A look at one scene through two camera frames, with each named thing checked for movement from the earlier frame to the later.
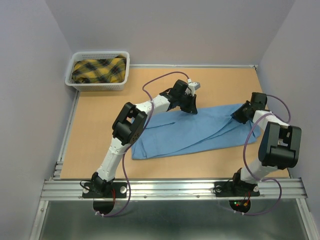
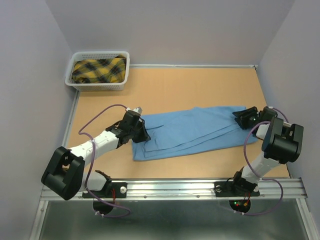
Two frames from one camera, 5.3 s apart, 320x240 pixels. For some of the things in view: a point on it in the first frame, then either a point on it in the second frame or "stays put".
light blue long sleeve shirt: x=174 y=133 stays put
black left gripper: x=191 y=108 -> x=144 y=136
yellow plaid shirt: x=106 y=70 stays put
